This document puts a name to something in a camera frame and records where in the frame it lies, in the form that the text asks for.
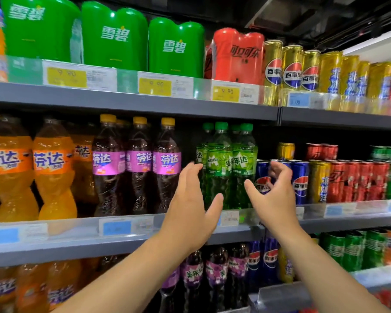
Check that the person's right hand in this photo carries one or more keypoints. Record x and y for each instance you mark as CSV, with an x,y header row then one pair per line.
x,y
277,205

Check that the person's left hand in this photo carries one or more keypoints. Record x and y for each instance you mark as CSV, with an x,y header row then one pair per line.
x,y
189,215

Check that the row of purple label bottles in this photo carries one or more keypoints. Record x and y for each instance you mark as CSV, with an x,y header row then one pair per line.
x,y
208,270

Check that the row of green-capped lime bottles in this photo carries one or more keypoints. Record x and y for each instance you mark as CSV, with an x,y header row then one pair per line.
x,y
225,159

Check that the orange soda bottle dark cap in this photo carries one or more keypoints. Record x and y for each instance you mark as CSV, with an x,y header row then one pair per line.
x,y
53,169
85,159
10,169

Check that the grey store shelving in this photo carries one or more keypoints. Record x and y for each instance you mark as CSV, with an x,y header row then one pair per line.
x,y
150,101

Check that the small red cola multipack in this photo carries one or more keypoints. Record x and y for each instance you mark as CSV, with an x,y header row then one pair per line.
x,y
238,55

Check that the person's left forearm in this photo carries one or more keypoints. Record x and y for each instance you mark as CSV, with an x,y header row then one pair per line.
x,y
117,280

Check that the row of shelf price tags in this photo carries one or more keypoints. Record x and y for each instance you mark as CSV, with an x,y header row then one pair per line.
x,y
117,227
65,76

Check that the row of blue red cans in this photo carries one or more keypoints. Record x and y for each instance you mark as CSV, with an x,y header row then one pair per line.
x,y
296,179

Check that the row of assorted drink cans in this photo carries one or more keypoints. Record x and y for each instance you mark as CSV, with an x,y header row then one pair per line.
x,y
332,75

